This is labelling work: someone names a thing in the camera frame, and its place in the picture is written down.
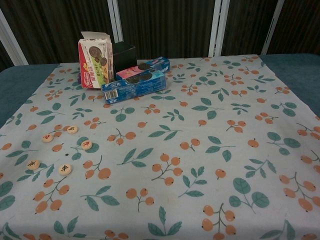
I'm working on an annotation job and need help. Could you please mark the floral fruit print tablecloth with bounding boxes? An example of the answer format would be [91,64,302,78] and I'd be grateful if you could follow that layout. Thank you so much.
[0,55,320,240]

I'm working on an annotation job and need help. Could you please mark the white red cookie box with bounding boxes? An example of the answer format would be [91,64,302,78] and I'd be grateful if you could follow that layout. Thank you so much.
[77,31,115,90]

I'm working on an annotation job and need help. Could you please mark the black open box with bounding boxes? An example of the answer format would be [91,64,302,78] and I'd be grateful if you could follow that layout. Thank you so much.
[111,41,137,75]

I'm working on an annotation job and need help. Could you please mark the pink blue Oreo box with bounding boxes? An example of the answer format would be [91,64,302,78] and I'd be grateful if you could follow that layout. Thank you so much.
[115,56,171,81]

